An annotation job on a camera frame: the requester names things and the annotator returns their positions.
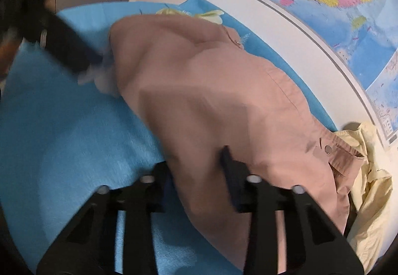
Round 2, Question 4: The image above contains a blue floral bed sheet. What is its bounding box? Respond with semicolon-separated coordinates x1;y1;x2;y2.
1;0;337;274

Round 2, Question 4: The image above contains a pink jacket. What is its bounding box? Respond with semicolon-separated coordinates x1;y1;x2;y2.
109;14;364;268

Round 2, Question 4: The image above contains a cream yellow garment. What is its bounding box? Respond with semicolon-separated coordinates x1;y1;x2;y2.
335;122;393;273

